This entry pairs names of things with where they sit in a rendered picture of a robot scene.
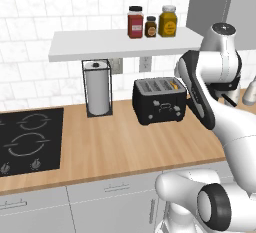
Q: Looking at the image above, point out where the grey drawer front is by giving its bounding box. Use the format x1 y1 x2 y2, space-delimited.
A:
65 171 164 207
0 186 70 219
162 160 235 185

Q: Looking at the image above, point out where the black wire towel holder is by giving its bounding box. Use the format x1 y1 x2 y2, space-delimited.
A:
81 58 114 119

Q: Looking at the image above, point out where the red jar black lid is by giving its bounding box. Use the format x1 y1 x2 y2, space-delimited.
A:
127 5 145 40

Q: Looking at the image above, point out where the white wall shelf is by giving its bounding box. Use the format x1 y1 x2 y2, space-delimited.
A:
48 26 205 63

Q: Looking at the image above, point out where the black hob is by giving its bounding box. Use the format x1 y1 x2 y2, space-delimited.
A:
0 107 65 178

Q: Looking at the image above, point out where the black four-slot toaster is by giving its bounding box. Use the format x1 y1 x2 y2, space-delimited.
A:
132 76 189 127

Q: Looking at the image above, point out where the grey wall switch plate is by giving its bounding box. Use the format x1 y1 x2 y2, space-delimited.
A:
109 57 124 76

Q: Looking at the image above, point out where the grey wall cupboard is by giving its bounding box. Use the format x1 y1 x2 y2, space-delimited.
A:
185 0 256 51

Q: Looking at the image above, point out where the orange bread slice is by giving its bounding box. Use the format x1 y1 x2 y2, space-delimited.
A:
169 80 180 92

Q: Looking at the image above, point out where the grey cupboard door handle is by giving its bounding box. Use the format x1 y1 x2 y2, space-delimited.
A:
148 198 157 225

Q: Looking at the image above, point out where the grey drawer handle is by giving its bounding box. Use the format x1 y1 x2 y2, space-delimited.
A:
0 200 28 211
103 183 131 193

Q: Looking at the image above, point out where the grey hob knob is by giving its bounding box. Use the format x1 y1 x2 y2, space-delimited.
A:
0 163 11 175
29 158 42 172

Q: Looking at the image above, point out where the yellow jar pale lid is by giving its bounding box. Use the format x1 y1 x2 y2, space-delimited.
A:
158 5 179 39

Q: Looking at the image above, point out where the grey cupboard door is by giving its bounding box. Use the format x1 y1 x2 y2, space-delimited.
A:
0 206 77 233
69 190 165 233

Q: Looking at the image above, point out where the white paper towel roll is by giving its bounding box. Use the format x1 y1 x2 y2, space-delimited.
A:
83 60 111 117

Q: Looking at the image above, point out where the small brown jar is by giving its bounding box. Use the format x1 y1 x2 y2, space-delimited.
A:
144 15 158 39

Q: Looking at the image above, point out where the white wall socket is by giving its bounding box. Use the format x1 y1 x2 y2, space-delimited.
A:
139 56 153 74

